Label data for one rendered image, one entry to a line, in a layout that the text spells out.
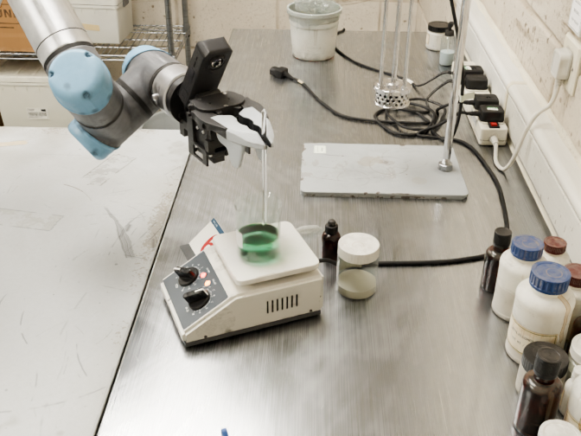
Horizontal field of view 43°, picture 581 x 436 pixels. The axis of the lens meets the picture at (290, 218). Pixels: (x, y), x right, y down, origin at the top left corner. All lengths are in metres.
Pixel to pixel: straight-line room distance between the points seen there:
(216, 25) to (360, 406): 2.70
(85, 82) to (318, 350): 0.46
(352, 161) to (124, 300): 0.55
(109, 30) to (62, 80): 2.20
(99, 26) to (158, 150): 1.75
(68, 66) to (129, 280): 0.33
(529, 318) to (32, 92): 2.65
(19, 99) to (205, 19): 0.87
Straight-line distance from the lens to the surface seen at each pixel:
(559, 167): 1.29
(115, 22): 3.19
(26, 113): 3.37
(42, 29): 1.08
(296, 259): 1.01
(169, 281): 1.07
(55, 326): 1.08
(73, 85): 1.01
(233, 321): 1.00
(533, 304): 0.96
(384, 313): 1.06
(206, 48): 0.99
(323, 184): 1.35
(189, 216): 1.28
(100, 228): 1.27
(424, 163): 1.45
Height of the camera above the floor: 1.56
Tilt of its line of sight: 31 degrees down
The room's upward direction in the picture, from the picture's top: straight up
